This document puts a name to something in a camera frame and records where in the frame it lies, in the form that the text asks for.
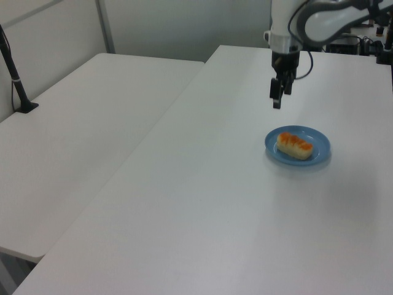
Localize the grey partition frame post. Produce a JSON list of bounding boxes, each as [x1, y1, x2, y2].
[[94, 0, 117, 53]]

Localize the orange glazed bread loaf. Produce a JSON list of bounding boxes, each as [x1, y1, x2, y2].
[[276, 131, 314, 160]]

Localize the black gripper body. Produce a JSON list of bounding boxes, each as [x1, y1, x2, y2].
[[271, 50, 300, 82]]

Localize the black clamp stand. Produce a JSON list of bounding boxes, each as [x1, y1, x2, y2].
[[375, 24, 393, 65]]

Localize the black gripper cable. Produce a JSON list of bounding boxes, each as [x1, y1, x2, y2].
[[287, 0, 314, 81]]

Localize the dark equipment box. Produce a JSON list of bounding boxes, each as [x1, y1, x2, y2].
[[325, 34, 362, 55]]

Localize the blue round plate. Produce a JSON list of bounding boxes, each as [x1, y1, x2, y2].
[[264, 124, 332, 167]]

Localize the black slanted stand pole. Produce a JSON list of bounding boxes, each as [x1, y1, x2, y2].
[[0, 23, 40, 115]]

